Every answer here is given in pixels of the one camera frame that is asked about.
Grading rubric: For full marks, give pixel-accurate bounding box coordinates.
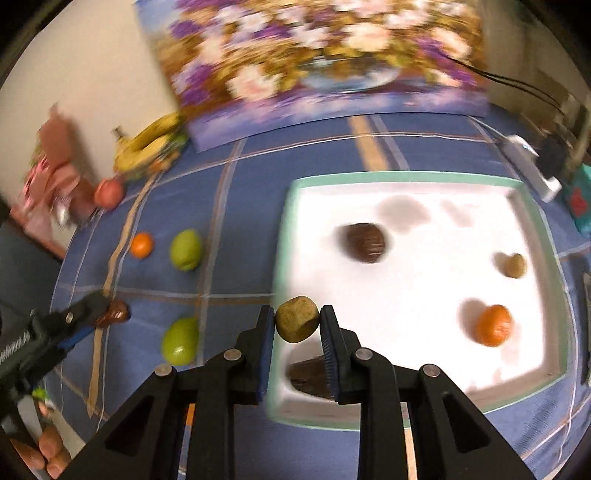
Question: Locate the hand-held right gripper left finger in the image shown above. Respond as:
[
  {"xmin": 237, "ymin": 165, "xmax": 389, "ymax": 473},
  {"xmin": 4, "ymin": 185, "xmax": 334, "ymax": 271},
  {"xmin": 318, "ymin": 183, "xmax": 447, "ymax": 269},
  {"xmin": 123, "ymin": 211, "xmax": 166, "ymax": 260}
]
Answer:
[{"xmin": 59, "ymin": 305, "xmax": 278, "ymax": 480}]

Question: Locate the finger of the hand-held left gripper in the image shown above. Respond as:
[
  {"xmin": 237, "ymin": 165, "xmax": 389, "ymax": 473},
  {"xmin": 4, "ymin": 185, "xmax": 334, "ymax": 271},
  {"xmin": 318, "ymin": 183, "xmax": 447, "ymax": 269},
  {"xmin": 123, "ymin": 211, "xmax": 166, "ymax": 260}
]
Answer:
[
  {"xmin": 46, "ymin": 325, "xmax": 100, "ymax": 366},
  {"xmin": 34, "ymin": 292, "xmax": 112, "ymax": 334}
]

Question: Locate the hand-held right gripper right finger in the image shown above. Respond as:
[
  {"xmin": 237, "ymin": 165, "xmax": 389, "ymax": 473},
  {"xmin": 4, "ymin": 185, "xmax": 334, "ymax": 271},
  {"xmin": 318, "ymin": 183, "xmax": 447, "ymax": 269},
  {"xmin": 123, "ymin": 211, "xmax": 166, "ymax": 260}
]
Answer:
[{"xmin": 318, "ymin": 305, "xmax": 537, "ymax": 480}]

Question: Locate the yellow-brown small potato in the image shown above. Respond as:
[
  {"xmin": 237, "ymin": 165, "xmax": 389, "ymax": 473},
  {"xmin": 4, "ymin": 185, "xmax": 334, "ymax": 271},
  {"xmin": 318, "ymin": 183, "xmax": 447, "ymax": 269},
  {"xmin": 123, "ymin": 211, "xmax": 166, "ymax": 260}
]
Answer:
[{"xmin": 275, "ymin": 296, "xmax": 321, "ymax": 343}]

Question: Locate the green lime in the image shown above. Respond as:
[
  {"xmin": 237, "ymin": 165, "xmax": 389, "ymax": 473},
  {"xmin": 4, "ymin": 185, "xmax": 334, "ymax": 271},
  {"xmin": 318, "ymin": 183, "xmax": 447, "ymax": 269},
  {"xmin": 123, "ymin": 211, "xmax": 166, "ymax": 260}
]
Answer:
[
  {"xmin": 161, "ymin": 317, "xmax": 201, "ymax": 367},
  {"xmin": 169, "ymin": 229, "xmax": 203, "ymax": 272}
]

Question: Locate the white tray with green rim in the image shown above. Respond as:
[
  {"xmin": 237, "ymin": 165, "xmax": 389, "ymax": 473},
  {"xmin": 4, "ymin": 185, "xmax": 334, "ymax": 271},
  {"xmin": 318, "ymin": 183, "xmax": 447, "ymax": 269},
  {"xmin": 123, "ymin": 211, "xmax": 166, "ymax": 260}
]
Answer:
[{"xmin": 268, "ymin": 171, "xmax": 574, "ymax": 433}]

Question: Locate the yellow-brown longan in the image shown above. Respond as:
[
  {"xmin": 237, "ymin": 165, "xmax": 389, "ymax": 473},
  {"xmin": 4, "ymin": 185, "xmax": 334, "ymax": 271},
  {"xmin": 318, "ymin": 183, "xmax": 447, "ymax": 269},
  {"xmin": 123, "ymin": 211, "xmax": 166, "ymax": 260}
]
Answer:
[{"xmin": 501, "ymin": 253, "xmax": 528, "ymax": 280}]

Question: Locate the person's left hand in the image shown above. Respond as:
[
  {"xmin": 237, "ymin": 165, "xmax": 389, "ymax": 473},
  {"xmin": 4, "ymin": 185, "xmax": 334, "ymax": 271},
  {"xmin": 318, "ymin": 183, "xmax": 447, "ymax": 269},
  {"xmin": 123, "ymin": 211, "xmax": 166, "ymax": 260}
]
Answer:
[{"xmin": 9, "ymin": 399, "xmax": 73, "ymax": 480}]

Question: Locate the red apple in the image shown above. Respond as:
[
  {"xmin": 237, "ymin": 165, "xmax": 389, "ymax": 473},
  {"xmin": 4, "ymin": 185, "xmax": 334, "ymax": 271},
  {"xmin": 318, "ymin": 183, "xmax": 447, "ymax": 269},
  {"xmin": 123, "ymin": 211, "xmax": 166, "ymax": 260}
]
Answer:
[{"xmin": 94, "ymin": 179, "xmax": 126, "ymax": 209}]

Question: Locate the blue plaid tablecloth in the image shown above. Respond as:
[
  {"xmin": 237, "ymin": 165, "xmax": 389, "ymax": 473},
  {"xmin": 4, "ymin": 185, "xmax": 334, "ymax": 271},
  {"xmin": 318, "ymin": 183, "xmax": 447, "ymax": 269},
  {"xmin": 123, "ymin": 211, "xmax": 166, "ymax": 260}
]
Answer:
[{"xmin": 48, "ymin": 104, "xmax": 591, "ymax": 480}]

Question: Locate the yellow banana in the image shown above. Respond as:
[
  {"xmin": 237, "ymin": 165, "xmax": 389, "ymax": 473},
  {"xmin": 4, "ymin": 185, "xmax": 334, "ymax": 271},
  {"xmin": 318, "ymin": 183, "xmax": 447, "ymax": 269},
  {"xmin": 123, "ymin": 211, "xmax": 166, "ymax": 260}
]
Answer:
[
  {"xmin": 111, "ymin": 127, "xmax": 174, "ymax": 175},
  {"xmin": 129, "ymin": 113, "xmax": 183, "ymax": 151}
]

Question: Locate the clear bowl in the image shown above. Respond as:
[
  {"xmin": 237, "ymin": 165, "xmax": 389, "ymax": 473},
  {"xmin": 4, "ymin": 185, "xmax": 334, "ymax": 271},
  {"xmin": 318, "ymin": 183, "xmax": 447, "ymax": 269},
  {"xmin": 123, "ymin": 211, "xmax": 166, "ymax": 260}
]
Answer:
[{"xmin": 139, "ymin": 131, "xmax": 190, "ymax": 178}]

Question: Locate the smartphone in white case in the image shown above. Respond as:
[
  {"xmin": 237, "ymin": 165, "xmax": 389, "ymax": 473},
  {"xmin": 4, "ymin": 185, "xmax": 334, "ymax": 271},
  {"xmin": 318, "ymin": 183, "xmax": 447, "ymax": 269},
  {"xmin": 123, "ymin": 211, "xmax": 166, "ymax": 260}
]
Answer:
[{"xmin": 581, "ymin": 271, "xmax": 591, "ymax": 386}]

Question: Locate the white power strip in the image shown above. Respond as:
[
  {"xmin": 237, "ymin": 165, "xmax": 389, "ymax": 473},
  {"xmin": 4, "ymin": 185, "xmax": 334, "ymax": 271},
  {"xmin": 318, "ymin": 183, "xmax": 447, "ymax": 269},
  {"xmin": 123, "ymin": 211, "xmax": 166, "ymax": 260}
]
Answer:
[{"xmin": 501, "ymin": 134, "xmax": 563, "ymax": 204}]

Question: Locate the teal box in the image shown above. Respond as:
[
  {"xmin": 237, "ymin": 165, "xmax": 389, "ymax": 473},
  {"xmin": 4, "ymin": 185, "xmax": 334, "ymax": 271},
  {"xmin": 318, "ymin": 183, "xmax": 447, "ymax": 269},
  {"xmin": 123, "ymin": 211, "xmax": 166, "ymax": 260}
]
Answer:
[{"xmin": 561, "ymin": 164, "xmax": 591, "ymax": 236}]

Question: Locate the flower painting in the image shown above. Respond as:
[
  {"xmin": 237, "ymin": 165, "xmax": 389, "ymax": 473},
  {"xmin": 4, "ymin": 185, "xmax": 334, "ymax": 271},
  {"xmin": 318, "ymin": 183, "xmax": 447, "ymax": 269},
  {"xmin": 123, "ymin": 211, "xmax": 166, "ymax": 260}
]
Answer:
[{"xmin": 133, "ymin": 0, "xmax": 491, "ymax": 153}]

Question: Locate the black charger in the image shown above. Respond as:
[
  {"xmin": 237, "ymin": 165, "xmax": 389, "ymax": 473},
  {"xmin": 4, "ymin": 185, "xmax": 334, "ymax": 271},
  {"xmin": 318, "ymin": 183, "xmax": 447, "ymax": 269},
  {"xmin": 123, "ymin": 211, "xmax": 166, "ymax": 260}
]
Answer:
[{"xmin": 540, "ymin": 136, "xmax": 571, "ymax": 178}]

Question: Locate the black cable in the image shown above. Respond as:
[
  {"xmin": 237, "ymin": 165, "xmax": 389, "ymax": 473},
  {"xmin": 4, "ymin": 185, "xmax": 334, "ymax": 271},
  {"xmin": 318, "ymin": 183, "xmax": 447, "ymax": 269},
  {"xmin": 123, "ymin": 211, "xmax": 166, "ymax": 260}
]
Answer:
[
  {"xmin": 441, "ymin": 53, "xmax": 566, "ymax": 109},
  {"xmin": 480, "ymin": 69, "xmax": 568, "ymax": 116}
]

